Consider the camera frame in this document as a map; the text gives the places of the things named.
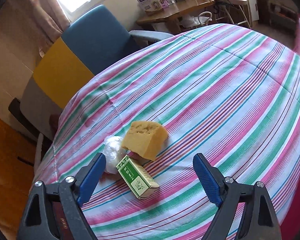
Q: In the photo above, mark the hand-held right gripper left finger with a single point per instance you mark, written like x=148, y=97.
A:
x=90, y=180

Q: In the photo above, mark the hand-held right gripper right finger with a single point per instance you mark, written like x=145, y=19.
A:
x=207, y=180

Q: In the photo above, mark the green and white box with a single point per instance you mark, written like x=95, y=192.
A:
x=137, y=180

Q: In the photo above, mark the brown cardboard box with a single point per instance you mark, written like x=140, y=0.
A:
x=60, y=220

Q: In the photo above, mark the white crumpled plastic bag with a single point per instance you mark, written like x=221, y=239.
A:
x=113, y=152

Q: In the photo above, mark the wedge-shaped yellow sponge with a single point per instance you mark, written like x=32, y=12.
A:
x=142, y=140

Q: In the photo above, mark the striped blanket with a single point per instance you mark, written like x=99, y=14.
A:
x=202, y=92

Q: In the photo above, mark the grey padded panel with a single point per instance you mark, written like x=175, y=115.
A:
x=37, y=105

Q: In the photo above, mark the yellow padded panel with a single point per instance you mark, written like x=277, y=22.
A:
x=62, y=72

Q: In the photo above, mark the blue armchair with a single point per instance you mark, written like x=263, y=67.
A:
x=97, y=37

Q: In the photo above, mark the wooden table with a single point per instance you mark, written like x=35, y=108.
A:
x=180, y=10

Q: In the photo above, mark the metal rack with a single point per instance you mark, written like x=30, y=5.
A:
x=233, y=2

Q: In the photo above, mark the small pink box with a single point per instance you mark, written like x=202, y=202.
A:
x=166, y=0

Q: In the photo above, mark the white printed box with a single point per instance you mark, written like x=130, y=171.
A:
x=148, y=0

